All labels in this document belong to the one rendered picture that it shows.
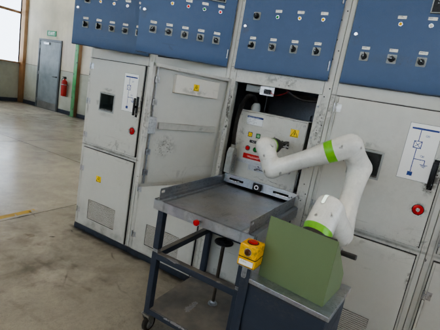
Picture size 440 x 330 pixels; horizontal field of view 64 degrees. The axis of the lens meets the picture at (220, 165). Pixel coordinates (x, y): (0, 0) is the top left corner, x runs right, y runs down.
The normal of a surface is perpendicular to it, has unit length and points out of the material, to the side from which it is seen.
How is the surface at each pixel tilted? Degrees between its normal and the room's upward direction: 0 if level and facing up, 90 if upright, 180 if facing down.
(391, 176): 90
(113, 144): 90
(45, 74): 90
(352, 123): 90
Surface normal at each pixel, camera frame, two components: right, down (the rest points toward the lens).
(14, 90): 0.85, 0.25
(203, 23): -0.02, 0.20
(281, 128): -0.50, 0.09
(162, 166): 0.66, 0.26
